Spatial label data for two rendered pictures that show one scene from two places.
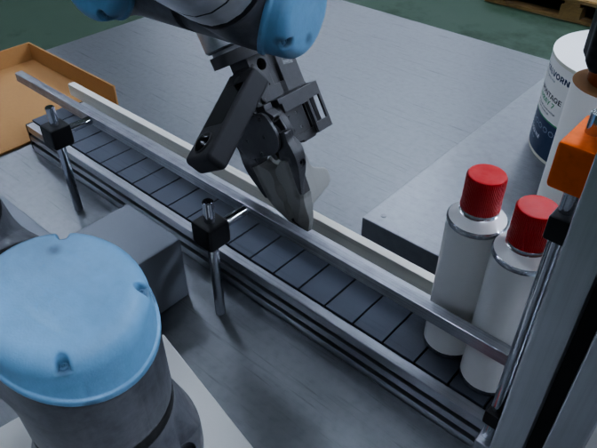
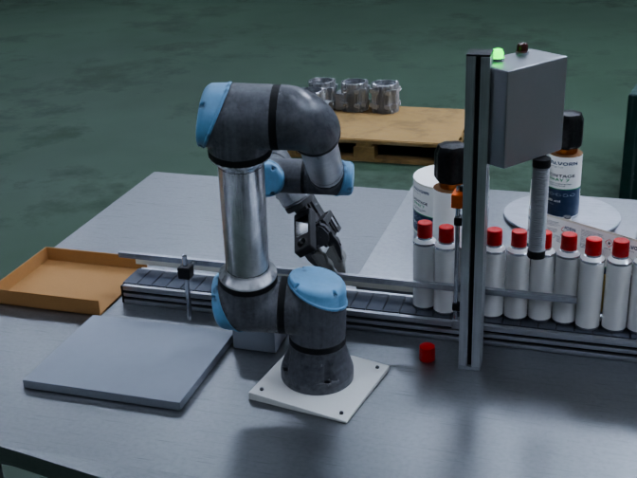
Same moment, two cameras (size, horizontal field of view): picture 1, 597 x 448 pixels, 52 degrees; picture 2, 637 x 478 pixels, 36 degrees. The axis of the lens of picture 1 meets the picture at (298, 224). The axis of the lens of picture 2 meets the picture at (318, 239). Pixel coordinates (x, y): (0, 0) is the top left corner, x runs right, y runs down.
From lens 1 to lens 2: 1.67 m
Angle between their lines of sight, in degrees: 25
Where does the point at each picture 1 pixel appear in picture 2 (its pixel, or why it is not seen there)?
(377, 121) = not seen: hidden behind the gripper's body
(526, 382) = (464, 257)
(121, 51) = (106, 241)
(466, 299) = (429, 275)
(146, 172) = not seen: hidden behind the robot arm
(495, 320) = (444, 275)
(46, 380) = (331, 300)
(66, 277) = (316, 275)
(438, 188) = (383, 259)
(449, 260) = (419, 260)
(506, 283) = (444, 257)
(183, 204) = not seen: hidden behind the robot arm
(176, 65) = (158, 241)
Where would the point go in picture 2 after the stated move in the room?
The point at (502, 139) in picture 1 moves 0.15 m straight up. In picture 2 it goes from (400, 231) to (400, 179)
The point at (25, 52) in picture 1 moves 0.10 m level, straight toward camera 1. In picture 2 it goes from (45, 254) to (67, 264)
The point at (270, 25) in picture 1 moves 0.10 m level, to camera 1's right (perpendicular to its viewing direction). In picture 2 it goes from (346, 184) to (388, 175)
